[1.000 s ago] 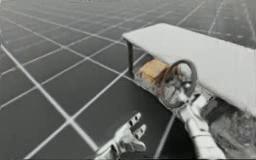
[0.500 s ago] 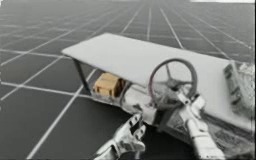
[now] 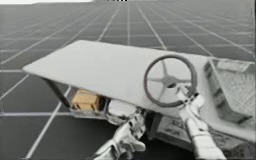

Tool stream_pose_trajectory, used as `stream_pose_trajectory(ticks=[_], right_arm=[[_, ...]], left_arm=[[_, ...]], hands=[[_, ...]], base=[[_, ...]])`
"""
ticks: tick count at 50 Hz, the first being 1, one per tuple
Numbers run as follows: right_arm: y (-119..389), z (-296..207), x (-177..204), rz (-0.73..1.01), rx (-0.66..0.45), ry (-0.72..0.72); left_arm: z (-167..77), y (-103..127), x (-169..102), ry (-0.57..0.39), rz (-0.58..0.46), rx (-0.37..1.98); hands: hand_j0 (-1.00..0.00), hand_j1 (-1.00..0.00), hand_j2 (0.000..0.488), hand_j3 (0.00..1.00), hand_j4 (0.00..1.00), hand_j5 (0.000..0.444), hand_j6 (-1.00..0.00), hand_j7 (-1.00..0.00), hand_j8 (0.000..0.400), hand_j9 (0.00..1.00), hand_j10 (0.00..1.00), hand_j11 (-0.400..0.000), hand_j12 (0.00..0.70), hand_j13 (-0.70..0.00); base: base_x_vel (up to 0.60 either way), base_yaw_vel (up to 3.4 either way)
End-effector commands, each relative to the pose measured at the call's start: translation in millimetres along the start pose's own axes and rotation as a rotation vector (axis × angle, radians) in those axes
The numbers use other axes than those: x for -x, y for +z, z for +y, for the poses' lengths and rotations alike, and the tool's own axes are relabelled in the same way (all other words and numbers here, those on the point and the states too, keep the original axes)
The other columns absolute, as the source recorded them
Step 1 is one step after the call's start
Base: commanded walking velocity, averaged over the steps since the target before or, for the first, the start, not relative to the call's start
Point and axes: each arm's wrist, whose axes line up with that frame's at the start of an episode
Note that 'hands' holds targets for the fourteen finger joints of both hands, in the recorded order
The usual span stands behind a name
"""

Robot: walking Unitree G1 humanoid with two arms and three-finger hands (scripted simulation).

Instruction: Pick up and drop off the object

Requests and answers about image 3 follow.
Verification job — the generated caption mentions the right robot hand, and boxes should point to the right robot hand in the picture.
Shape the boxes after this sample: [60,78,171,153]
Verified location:
[172,83,206,122]

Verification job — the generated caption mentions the dark steering wheel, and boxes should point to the dark steering wheel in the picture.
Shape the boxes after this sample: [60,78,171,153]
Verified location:
[143,54,199,109]

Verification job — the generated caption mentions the grey mesh tray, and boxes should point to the grey mesh tray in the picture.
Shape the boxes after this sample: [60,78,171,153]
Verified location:
[203,57,256,125]

